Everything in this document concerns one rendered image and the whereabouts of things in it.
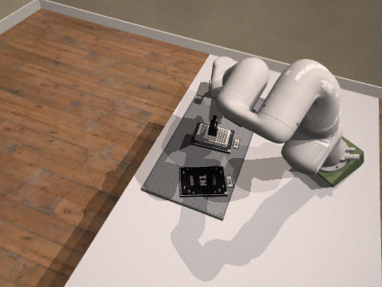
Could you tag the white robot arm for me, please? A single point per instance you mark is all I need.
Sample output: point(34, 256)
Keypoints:
point(310, 145)

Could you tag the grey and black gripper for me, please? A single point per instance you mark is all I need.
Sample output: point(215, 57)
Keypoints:
point(214, 114)

